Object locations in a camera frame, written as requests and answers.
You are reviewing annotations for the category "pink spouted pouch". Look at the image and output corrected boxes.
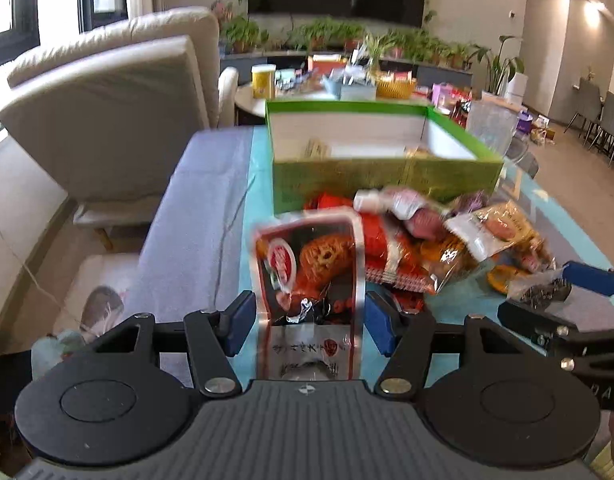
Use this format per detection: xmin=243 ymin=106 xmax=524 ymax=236
xmin=353 ymin=187 xmax=450 ymax=239

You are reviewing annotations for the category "red checkered snack packet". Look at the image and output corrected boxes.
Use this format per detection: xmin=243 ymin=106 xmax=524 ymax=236
xmin=304 ymin=192 xmax=438 ymax=295

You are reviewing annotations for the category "lavender cloth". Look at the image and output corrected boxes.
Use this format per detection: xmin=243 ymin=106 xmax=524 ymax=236
xmin=137 ymin=127 xmax=255 ymax=311

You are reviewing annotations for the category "beige armchair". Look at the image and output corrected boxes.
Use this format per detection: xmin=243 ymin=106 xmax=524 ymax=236
xmin=0 ymin=6 xmax=239 ymax=251

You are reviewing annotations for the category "silver speckled snack packet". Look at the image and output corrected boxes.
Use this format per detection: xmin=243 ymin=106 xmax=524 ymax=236
xmin=507 ymin=270 xmax=573 ymax=311

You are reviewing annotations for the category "glass pitcher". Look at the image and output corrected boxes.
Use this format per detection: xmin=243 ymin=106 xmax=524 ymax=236
xmin=466 ymin=100 xmax=530 ymax=161

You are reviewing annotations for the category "dark round side table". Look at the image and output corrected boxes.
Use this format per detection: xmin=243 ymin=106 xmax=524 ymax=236
xmin=507 ymin=137 xmax=538 ymax=178

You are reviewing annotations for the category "red-logo vacuum snack packet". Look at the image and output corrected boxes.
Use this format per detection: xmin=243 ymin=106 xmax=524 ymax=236
xmin=252 ymin=207 xmax=368 ymax=382

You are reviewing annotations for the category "round white table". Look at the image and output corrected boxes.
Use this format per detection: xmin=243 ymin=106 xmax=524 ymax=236
xmin=235 ymin=80 xmax=438 ymax=127

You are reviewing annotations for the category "white power cable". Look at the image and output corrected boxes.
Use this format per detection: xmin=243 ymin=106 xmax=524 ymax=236
xmin=0 ymin=222 xmax=82 ymax=326

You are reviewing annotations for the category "purple snack packet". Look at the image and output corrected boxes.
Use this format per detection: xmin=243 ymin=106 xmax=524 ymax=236
xmin=449 ymin=191 xmax=489 ymax=217

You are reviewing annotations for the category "grey television cabinet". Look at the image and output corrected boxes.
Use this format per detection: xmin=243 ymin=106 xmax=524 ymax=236
xmin=219 ymin=50 xmax=474 ymax=88

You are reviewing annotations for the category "orange tissue box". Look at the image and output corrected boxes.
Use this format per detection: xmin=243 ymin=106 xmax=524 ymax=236
xmin=307 ymin=55 xmax=348 ymax=73

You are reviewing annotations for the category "green cardboard box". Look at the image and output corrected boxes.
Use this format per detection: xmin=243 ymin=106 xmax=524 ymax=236
xmin=265 ymin=100 xmax=504 ymax=217

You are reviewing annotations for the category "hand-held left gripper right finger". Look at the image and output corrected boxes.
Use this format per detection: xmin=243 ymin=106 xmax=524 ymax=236
xmin=365 ymin=291 xmax=538 ymax=402

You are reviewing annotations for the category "row of potted plants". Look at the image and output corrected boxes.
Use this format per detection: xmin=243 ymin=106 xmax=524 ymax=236
xmin=222 ymin=15 xmax=475 ymax=68

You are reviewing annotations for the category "sausage snack packet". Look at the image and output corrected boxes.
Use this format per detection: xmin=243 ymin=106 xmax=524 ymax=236
xmin=514 ymin=240 xmax=557 ymax=275

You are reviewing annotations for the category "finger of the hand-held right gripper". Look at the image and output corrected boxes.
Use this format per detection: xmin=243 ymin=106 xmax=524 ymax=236
xmin=562 ymin=261 xmax=614 ymax=306
xmin=497 ymin=300 xmax=614 ymax=372

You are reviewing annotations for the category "tall leafy floor plant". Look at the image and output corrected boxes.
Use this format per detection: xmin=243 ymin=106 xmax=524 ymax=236
xmin=474 ymin=35 xmax=525 ymax=97

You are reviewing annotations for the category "yellow woven basket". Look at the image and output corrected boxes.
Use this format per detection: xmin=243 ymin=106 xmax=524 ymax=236
xmin=376 ymin=77 xmax=418 ymax=100

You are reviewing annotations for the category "spider plant in vase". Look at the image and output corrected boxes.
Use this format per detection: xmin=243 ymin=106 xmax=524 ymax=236
xmin=359 ymin=35 xmax=393 ymax=81

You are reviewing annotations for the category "blue plastic basket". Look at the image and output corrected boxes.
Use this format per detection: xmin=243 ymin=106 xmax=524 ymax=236
xmin=322 ymin=74 xmax=378 ymax=102

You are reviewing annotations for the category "grey dining chair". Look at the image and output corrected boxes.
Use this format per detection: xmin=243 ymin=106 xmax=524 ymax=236
xmin=590 ymin=90 xmax=614 ymax=167
xmin=567 ymin=77 xmax=604 ymax=134

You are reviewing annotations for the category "brown fried-twist snack packet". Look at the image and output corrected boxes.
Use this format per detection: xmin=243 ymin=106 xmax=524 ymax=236
xmin=419 ymin=237 xmax=490 ymax=293

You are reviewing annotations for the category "white cookie packet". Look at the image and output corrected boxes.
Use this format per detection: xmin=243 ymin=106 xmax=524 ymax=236
xmin=444 ymin=201 xmax=535 ymax=262

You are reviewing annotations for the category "clear plastic bag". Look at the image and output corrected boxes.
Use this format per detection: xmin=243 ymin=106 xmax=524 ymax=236
xmin=32 ymin=285 xmax=125 ymax=377

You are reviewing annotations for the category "yellow can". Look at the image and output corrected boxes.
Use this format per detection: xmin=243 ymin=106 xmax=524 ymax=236
xmin=251 ymin=65 xmax=278 ymax=100

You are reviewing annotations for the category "white air purifier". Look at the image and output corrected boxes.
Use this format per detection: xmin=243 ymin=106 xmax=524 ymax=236
xmin=504 ymin=72 xmax=529 ymax=107

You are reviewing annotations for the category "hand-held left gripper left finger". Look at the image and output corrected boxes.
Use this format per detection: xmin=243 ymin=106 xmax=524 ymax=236
xmin=94 ymin=290 xmax=258 ymax=398

